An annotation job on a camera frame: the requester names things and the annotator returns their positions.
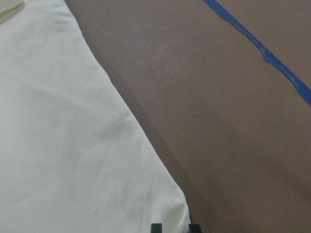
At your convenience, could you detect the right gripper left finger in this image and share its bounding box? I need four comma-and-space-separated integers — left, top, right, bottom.
151, 223, 162, 233

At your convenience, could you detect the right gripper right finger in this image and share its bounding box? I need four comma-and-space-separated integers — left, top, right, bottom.
189, 224, 202, 233

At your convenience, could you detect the cream long-sleeve cat shirt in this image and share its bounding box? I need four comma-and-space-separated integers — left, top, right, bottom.
0, 0, 190, 233

